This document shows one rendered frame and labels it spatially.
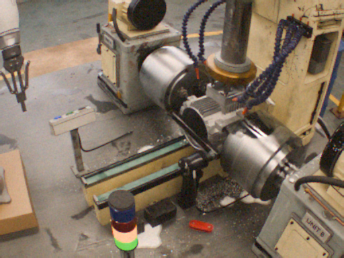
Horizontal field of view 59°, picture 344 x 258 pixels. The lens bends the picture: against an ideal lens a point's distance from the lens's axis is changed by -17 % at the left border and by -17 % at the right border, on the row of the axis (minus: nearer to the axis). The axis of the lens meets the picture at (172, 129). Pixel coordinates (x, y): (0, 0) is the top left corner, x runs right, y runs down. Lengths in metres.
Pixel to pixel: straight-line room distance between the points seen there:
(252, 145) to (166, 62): 0.51
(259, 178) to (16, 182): 0.85
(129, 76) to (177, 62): 0.28
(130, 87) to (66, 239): 0.76
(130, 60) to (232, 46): 0.53
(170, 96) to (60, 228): 0.65
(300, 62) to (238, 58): 0.24
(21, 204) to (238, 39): 0.93
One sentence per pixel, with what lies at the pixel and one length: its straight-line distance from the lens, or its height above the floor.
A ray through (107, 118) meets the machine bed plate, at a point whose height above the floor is 0.80.
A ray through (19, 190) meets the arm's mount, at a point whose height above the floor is 0.89.
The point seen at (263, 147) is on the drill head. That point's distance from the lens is 1.05.
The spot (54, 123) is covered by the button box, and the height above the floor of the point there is 1.08.
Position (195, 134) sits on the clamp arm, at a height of 1.03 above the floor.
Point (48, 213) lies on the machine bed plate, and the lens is 1.30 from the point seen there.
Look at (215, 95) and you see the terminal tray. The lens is 1.24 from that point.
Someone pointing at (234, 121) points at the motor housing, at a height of 1.06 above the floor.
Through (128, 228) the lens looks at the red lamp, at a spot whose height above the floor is 1.14.
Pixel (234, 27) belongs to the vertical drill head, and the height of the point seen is 1.40.
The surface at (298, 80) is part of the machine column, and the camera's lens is 1.27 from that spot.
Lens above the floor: 1.81
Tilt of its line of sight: 40 degrees down
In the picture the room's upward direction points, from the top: 4 degrees clockwise
